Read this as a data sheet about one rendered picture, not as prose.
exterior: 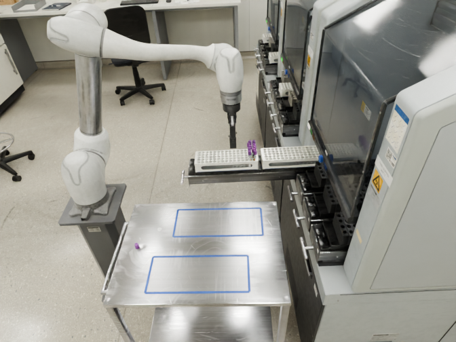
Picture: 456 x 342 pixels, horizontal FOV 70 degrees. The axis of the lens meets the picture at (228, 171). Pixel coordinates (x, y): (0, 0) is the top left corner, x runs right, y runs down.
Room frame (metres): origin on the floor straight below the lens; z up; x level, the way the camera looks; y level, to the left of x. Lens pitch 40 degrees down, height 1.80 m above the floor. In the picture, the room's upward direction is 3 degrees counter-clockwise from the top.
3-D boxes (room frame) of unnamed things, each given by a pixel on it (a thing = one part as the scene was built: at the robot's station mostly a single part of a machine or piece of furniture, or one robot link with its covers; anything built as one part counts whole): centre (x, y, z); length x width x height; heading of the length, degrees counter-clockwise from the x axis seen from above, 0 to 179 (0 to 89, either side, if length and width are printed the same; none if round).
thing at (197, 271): (0.75, 0.12, 0.41); 0.67 x 0.46 x 0.82; 87
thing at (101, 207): (1.12, 0.65, 0.73); 0.22 x 0.18 x 0.06; 0
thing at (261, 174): (1.23, -0.13, 0.78); 0.73 x 0.14 x 0.09; 90
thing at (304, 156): (1.23, -0.31, 0.83); 0.30 x 0.10 x 0.06; 90
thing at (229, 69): (1.25, -0.03, 1.29); 0.13 x 0.11 x 0.16; 5
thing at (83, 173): (1.15, 0.65, 0.87); 0.18 x 0.16 x 0.22; 5
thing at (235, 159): (1.23, 0.00, 0.83); 0.30 x 0.10 x 0.06; 89
